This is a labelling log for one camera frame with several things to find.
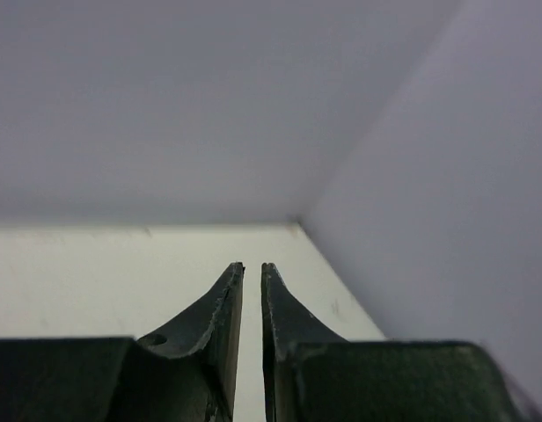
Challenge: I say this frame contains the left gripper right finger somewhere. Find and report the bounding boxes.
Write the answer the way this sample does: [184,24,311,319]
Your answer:
[261,264,542,422]

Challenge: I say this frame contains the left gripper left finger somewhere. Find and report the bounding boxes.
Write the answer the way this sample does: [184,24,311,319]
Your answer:
[0,262,245,421]

